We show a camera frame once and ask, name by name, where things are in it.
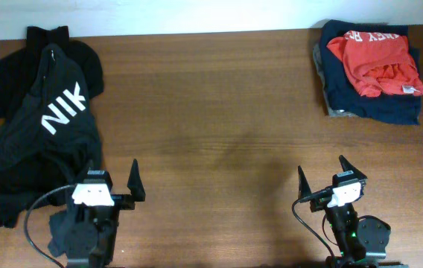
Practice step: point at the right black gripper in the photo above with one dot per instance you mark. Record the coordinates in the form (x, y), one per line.
(304, 188)

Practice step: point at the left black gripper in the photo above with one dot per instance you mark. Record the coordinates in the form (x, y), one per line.
(135, 189)

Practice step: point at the red soccer t-shirt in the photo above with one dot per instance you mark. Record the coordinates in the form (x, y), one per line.
(377, 63)

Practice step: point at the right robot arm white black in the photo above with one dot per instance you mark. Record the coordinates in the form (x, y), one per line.
(362, 240)

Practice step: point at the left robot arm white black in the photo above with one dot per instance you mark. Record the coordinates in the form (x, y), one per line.
(91, 223)

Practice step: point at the black Nike t-shirt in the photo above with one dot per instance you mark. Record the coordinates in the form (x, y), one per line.
(50, 138)

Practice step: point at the folded navy blue shirt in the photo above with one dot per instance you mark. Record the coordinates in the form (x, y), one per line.
(340, 93)

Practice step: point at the black mesh garment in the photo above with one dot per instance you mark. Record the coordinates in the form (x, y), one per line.
(18, 70)

